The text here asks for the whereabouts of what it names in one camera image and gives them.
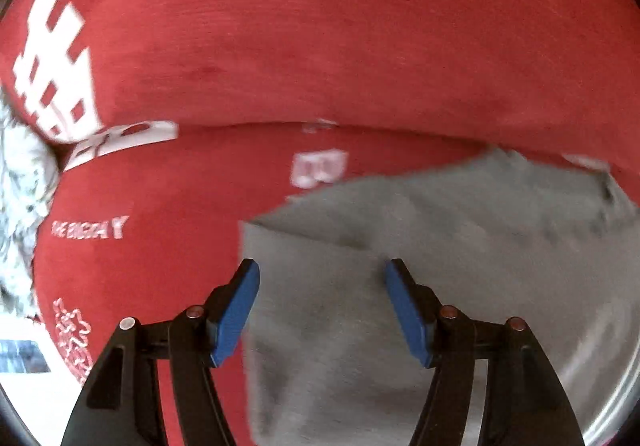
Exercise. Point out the red printed blanket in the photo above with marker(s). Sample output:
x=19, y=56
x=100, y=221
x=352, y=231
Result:
x=300, y=26

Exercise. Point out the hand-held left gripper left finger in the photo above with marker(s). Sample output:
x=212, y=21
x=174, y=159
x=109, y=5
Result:
x=235, y=316

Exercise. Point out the blue grey object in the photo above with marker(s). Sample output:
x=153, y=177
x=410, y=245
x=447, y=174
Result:
x=22, y=356

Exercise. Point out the grey sweater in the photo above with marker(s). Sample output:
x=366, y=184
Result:
x=500, y=236

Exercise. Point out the white grey patterned cloth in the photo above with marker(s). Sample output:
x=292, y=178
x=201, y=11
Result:
x=20, y=186

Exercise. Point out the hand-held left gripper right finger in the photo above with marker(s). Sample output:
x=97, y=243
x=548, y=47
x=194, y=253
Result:
x=407, y=316

